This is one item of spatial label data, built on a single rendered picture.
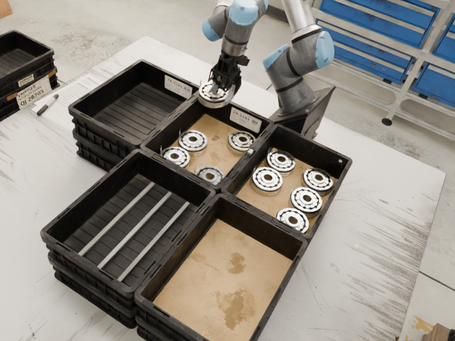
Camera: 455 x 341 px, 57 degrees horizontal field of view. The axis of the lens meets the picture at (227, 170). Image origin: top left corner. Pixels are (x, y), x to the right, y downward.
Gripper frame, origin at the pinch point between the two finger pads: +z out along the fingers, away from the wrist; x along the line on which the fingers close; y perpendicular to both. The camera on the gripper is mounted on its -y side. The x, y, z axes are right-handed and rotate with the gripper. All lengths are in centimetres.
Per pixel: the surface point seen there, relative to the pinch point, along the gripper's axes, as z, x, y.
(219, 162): 16.4, 9.8, 11.5
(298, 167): 13.9, 34.1, -3.3
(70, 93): 37, -66, 2
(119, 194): 18.6, -8.7, 42.4
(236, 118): 11.9, 5.2, -7.4
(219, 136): 16.9, 3.3, -0.1
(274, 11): 99, -67, -265
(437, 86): 50, 82, -176
